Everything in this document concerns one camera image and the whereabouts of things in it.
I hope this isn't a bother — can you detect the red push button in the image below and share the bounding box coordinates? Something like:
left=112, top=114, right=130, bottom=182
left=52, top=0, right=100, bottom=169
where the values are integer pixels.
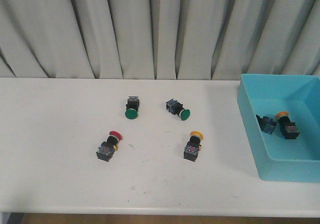
left=256, top=114, right=277, bottom=135
left=96, top=130, right=123, bottom=162

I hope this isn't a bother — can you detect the yellow push button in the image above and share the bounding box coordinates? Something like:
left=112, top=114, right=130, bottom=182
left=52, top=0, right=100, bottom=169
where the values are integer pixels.
left=183, top=130, right=204, bottom=162
left=275, top=111, right=300, bottom=140

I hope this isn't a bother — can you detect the turquoise plastic box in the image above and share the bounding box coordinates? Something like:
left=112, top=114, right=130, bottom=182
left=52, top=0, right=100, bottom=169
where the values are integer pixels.
left=237, top=74, right=320, bottom=183

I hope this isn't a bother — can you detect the right green push button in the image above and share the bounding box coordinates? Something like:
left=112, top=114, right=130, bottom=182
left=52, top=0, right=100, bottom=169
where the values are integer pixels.
left=165, top=98, right=191, bottom=121

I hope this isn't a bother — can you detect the green push button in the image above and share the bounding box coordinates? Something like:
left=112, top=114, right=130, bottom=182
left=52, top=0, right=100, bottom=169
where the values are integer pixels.
left=124, top=96, right=140, bottom=120
left=165, top=98, right=191, bottom=121

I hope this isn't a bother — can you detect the left green push button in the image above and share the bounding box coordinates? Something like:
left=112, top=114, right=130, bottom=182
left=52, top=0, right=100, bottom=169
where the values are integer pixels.
left=124, top=96, right=140, bottom=120

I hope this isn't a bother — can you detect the grey pleated curtain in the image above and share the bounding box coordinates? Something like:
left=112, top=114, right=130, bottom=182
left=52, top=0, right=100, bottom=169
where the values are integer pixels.
left=0, top=0, right=320, bottom=80

